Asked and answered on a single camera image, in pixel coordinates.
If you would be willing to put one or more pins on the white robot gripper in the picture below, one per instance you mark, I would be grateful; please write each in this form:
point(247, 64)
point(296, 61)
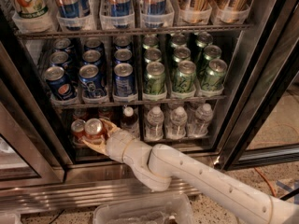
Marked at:
point(117, 144)

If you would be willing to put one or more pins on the red coke can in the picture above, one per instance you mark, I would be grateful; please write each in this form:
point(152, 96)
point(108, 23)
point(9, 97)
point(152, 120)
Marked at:
point(77, 130)
point(95, 130)
point(81, 113)
point(105, 112)

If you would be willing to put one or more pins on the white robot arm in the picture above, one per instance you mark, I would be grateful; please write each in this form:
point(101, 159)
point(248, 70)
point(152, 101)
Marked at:
point(156, 166)

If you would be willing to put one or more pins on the blue pepsi can front middle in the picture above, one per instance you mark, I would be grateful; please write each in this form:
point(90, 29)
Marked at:
point(92, 81)

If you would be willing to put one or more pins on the blue pepsi can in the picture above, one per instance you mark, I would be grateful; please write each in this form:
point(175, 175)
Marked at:
point(123, 56)
point(92, 81)
point(93, 57)
point(124, 80)
point(60, 83)
point(62, 59)

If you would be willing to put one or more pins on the blue pepsi can front right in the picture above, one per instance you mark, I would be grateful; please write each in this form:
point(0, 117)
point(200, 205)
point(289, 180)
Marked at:
point(124, 80)

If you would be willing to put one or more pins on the blue pepsi can front left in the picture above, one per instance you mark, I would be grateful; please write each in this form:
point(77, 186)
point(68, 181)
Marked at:
point(60, 83)

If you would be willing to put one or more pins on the green soda can front left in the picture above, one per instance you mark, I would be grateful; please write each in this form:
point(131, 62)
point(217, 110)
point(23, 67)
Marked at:
point(154, 78)

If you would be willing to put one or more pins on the green soda can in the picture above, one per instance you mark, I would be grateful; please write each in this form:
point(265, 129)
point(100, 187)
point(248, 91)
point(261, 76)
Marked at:
point(152, 55)
point(154, 78)
point(184, 77)
point(210, 52)
point(181, 54)
point(214, 75)

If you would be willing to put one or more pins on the blue pepsi can middle centre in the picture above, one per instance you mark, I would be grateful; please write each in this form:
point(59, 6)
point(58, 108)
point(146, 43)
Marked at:
point(93, 57)

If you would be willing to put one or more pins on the blue pepsi can middle right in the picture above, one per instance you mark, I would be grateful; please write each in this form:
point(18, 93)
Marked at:
point(123, 56)

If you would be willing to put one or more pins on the blue pepsi can middle left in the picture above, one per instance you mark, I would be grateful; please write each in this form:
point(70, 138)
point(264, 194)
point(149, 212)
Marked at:
point(62, 59)

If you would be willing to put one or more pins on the green soda can middle left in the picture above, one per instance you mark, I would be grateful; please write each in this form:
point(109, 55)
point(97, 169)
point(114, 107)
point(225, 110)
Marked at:
point(152, 55)

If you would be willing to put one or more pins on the green soda can front middle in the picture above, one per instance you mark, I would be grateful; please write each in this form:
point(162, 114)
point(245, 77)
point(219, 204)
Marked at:
point(184, 77)

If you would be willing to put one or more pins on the green soda can middle centre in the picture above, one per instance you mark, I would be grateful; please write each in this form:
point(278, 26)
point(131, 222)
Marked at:
point(181, 54)

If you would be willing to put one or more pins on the green soda can front right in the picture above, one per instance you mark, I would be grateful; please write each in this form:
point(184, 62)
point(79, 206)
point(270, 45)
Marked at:
point(214, 75)

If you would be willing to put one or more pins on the stainless steel fridge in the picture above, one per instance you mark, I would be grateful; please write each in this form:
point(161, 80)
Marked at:
point(55, 174)

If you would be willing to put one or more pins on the green soda can middle right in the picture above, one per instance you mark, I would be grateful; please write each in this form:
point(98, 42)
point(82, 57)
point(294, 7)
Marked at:
point(210, 52)

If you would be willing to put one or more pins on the red bull can left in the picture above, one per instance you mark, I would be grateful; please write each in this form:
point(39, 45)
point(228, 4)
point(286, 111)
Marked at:
point(72, 9)

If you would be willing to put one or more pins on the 7up can top shelf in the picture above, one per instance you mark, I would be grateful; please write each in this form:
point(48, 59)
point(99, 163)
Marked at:
point(30, 9)

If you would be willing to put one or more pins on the fridge glass door right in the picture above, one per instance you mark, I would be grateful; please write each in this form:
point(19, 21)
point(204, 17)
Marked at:
point(264, 66)

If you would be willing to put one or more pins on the brown drink bottle white cap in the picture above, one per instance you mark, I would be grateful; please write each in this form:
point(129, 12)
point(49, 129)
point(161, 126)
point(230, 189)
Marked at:
point(130, 121)

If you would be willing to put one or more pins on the clear water bottle left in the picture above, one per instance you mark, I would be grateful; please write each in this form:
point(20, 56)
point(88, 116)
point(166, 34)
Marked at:
point(154, 124)

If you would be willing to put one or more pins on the clear water bottle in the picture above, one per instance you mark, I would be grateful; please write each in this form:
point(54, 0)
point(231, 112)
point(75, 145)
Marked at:
point(154, 124)
point(176, 127)
point(200, 121)

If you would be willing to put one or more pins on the clear water bottle middle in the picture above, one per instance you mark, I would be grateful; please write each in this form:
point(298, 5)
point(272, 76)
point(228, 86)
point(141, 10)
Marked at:
point(176, 127)

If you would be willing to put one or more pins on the clear water bottle right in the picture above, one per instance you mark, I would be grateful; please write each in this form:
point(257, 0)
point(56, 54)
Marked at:
point(200, 121)

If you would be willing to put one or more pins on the clear plastic bin on floor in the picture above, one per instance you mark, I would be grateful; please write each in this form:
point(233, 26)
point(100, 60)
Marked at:
point(154, 209)

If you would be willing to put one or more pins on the black tripod leg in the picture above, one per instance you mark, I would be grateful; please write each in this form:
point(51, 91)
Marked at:
point(290, 195)

